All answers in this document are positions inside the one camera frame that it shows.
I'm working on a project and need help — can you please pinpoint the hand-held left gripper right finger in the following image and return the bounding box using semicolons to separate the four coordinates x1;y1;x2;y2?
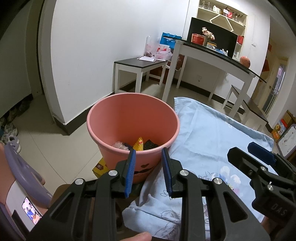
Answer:
161;148;271;241

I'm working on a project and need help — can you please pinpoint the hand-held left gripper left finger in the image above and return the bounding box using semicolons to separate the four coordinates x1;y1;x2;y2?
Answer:
29;149;137;241

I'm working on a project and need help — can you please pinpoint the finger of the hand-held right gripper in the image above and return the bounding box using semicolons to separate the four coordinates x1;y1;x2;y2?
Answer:
247;142;277;166
227;147;268;179

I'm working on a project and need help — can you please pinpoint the yellow foam net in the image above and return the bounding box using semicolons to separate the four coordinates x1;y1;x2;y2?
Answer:
133;137;145;151

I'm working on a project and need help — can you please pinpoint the clear bubble wrap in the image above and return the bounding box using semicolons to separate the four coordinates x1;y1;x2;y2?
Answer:
112;141;129;150

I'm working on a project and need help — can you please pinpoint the black foam net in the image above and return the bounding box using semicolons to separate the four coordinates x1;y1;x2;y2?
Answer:
143;139;159;151

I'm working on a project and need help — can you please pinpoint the pink plastic bucket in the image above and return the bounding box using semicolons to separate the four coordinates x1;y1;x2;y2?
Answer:
87;93;180;184

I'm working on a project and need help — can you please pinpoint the person's right hand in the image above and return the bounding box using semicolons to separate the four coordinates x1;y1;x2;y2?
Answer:
261;214;284;233

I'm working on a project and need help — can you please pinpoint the person's left hand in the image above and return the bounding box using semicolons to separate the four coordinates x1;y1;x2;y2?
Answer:
120;232;152;241

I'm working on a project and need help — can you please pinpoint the orange fruit carton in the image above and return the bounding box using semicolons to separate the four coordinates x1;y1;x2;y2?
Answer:
271;119;288;142

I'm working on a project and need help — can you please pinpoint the yellow cardboard box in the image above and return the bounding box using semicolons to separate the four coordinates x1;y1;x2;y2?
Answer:
92;158;109;178

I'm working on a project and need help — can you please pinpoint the light blue printed blanket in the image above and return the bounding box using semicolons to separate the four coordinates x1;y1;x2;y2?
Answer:
122;97;278;241

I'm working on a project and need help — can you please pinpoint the dark-top white bench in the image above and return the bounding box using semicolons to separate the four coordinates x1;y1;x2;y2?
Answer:
222;85;270;131
113;58;169;93

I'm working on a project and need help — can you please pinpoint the glass door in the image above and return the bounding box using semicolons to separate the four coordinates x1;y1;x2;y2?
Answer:
262;57;289;115

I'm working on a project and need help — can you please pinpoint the smartphone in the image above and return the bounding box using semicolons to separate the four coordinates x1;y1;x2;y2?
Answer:
21;197;43;225

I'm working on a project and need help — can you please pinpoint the purple plastic chair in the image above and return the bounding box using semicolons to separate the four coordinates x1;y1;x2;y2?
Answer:
0;142;53;241

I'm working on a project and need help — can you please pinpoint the black television screen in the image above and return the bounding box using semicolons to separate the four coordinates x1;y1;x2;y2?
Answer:
187;17;238;58

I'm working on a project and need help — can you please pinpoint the pinkish plastic bag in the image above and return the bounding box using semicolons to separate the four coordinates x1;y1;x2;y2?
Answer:
154;45;173;61

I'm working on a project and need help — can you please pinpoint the white glass-top table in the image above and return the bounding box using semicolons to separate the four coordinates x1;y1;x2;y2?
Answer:
162;36;267;109

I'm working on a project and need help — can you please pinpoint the pile of shoes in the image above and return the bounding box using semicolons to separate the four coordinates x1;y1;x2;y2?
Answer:
0;96;31;153

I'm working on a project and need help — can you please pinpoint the pink flower bouquet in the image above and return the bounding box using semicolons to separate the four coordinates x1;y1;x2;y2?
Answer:
202;27;215;45

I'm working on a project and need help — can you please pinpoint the red round tin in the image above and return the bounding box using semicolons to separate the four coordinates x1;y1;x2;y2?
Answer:
191;33;205;44

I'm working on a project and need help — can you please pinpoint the blue bag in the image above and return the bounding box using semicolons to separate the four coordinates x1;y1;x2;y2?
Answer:
160;32;182;48

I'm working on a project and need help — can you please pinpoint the row of glass bottles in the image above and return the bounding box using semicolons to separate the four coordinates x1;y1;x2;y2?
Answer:
200;1;245;22

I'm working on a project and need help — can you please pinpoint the cream wall shelf unit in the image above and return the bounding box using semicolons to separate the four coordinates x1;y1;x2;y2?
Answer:
196;0;248;58

